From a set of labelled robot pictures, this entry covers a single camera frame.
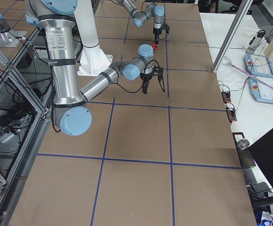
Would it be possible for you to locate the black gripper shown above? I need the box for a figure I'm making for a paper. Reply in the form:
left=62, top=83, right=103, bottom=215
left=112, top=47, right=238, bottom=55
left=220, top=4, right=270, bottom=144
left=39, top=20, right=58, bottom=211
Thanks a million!
left=140, top=73, right=153, bottom=94
left=153, top=27, right=162, bottom=45

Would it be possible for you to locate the red block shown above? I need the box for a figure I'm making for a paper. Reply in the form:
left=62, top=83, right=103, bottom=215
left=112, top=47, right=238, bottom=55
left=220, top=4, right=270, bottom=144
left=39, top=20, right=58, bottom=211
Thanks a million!
left=152, top=41, right=158, bottom=49

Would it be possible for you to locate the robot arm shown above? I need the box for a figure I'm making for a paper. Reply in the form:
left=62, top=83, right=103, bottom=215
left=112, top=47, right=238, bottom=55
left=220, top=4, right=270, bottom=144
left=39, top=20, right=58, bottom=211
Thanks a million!
left=25, top=0, right=153, bottom=136
left=116, top=0, right=169, bottom=49

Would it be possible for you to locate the reacher grabber stick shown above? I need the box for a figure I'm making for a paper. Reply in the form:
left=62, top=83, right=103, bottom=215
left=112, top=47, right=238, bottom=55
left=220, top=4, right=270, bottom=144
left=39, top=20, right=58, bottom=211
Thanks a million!
left=225, top=57, right=273, bottom=91

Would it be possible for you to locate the orange black connector box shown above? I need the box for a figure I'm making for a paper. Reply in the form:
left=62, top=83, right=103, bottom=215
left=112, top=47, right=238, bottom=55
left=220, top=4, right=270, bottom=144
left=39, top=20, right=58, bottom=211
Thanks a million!
left=221, top=91, right=231, bottom=103

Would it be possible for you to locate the brown paper table cover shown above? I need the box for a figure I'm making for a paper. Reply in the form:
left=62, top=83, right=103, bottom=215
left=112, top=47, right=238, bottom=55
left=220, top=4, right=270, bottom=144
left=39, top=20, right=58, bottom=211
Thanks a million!
left=9, top=3, right=256, bottom=226

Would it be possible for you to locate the grey cylinder tool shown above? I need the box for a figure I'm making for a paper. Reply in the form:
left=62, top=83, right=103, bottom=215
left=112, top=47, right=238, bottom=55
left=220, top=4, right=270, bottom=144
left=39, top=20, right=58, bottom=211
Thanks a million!
left=246, top=30, right=266, bottom=54

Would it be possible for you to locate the upper teach pendant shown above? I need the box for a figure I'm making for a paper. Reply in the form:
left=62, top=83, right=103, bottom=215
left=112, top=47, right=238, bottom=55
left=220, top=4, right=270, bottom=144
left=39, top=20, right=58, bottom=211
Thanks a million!
left=244, top=53, right=273, bottom=77

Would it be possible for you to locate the teach pendant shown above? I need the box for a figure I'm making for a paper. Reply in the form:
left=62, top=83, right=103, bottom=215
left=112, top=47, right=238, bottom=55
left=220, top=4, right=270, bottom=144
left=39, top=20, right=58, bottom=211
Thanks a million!
left=244, top=53, right=273, bottom=77
left=249, top=76, right=273, bottom=104

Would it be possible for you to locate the lower teach pendant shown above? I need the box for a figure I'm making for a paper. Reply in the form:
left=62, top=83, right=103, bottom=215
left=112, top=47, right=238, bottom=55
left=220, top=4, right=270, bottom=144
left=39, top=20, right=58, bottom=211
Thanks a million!
left=249, top=76, right=273, bottom=104

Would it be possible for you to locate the steel cup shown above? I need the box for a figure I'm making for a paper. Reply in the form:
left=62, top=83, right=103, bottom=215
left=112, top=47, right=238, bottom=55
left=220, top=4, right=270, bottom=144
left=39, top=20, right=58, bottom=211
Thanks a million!
left=236, top=138, right=250, bottom=150

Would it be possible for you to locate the white power strip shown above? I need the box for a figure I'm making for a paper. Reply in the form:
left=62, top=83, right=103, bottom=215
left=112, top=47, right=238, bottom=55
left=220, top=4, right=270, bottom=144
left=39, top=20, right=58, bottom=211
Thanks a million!
left=0, top=131, right=17, bottom=144

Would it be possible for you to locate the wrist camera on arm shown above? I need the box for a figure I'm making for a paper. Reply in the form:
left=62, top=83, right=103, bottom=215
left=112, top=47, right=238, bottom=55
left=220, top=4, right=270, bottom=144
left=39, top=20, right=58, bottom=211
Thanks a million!
left=153, top=66, right=163, bottom=81

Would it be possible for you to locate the aluminium frame post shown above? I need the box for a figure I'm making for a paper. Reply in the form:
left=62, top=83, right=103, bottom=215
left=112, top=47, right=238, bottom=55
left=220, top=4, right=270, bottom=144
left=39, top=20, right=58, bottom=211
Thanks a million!
left=212, top=0, right=253, bottom=73

